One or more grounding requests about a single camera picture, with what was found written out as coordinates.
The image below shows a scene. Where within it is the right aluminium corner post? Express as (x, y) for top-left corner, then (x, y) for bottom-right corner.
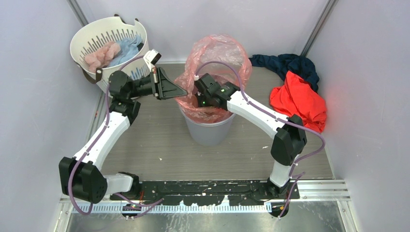
(300, 0), (338, 57)

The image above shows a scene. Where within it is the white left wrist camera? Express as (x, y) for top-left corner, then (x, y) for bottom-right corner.
(143, 49), (161, 72)

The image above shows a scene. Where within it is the navy blue cloth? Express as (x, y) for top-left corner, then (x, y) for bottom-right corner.
(249, 54), (320, 92)

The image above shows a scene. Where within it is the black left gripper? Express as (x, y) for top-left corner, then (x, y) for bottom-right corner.
(128, 67), (188, 101)

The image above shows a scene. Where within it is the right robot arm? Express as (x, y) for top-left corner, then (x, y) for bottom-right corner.
(194, 73), (307, 199)

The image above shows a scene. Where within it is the pink plastic bag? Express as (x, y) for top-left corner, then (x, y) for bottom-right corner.
(85, 41), (121, 73)

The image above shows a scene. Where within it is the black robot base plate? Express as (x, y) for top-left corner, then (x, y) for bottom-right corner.
(121, 180), (300, 206)

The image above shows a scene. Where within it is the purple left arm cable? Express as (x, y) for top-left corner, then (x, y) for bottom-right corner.
(68, 55), (164, 220)

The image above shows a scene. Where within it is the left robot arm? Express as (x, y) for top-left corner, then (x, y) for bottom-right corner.
(59, 67), (187, 204)

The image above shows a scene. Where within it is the red plastic trash bag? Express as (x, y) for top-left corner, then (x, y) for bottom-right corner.
(174, 34), (252, 124)

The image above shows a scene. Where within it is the grey plastic trash bin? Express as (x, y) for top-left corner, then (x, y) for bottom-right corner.
(179, 107), (236, 146)

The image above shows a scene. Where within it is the aluminium frame rail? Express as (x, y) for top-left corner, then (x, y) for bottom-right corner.
(71, 179), (351, 217)

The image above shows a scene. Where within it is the left aluminium corner post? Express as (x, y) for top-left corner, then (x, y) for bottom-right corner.
(67, 0), (89, 26)

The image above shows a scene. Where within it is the aluminium corner post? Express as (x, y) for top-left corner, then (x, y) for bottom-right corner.
(300, 0), (338, 57)
(67, 0), (89, 26)

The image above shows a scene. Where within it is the red cloth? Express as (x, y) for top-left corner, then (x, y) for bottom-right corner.
(269, 71), (327, 133)

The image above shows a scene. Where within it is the light blue plastic bag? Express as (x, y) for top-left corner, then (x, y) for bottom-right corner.
(108, 35), (144, 67)

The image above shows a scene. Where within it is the white slotted laundry basket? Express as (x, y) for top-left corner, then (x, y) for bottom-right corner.
(70, 16), (150, 91)

